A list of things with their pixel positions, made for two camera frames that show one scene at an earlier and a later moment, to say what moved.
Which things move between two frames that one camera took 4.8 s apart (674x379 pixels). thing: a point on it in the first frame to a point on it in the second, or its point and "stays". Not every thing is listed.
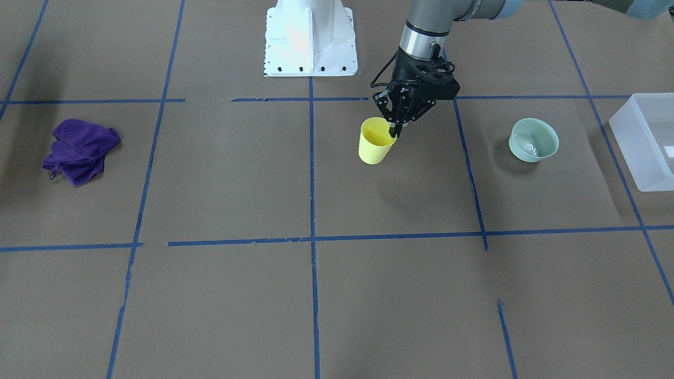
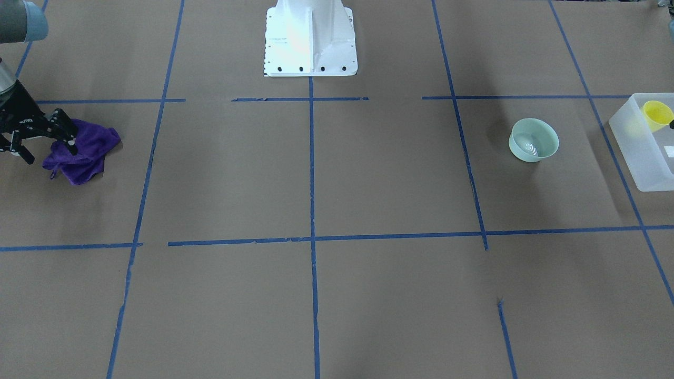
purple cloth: x=79 y=150 stays
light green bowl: x=533 y=140 stays
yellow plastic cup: x=375 y=140 to x=657 y=115
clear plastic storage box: x=641 y=128 stays
